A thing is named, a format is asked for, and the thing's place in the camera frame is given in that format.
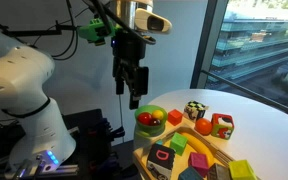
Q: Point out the teal blue embossed cube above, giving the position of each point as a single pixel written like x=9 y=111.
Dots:
x=190 y=174

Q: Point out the green plastic bowl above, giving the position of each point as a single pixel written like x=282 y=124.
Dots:
x=150 y=130

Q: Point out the orange toy fruit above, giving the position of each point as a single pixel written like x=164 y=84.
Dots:
x=203 y=126

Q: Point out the black equipment cart with clamps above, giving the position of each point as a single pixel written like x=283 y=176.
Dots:
x=87 y=143

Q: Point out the red toy apple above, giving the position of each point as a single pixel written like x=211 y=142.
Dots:
x=144 y=118

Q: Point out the dark maroon toy plum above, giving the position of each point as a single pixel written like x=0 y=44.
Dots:
x=155 y=122

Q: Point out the magenta embossed cube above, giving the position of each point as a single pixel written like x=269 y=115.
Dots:
x=198 y=163

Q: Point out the yellow toy lemon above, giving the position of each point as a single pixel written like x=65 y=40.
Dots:
x=157 y=114

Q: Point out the green printed camera mount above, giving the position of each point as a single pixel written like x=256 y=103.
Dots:
x=95 y=30

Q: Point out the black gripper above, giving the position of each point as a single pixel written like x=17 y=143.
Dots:
x=128 y=48

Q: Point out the black checkered plush cube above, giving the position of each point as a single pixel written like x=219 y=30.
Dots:
x=194 y=110

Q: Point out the black horizontal mounting rod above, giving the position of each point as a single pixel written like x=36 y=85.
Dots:
x=34 y=32

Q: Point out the light wooden crate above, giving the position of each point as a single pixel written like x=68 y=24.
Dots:
x=180 y=163

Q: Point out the dark window frame post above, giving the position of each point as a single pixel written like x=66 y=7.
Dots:
x=205 y=40

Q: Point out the black plush cube pink D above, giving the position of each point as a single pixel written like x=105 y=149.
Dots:
x=160 y=160

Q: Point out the glass office building outside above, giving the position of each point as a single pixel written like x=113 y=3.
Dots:
x=257 y=43

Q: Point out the yellow toy banana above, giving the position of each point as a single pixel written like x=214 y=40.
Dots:
x=199 y=143

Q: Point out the red green plush cube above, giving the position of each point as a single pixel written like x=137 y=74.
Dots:
x=222 y=126

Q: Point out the green embossed cube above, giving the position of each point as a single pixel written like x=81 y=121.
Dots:
x=178 y=143

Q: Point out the gray embossed cube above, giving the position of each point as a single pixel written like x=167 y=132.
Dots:
x=219 y=172

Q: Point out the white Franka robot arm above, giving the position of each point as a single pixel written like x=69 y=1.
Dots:
x=17 y=76

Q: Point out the cream wrist camera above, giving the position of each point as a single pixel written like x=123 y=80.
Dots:
x=152 y=21

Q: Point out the yellow-green embossed cube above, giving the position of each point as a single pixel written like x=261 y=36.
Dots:
x=242 y=170

